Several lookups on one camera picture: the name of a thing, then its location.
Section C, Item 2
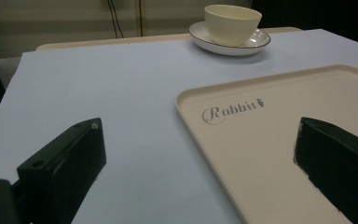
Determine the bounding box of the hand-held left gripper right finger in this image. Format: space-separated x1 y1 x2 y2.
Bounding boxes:
293 116 358 224

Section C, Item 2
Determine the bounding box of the white saucer with dark rim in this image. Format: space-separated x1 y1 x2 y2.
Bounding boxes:
188 21 271 57

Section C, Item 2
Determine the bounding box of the cream ceramic bowl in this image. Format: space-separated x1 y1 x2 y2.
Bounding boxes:
204 4 263 48

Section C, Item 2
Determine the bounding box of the black cable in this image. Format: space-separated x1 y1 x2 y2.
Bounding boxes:
106 0 125 39

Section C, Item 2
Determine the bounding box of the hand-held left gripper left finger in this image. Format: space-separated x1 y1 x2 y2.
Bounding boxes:
16 117 107 224

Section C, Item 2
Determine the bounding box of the beige plastic tray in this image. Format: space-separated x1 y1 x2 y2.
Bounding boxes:
174 64 358 224

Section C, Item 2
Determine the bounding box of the thin metal stand pole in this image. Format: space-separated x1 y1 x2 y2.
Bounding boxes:
138 0 144 37

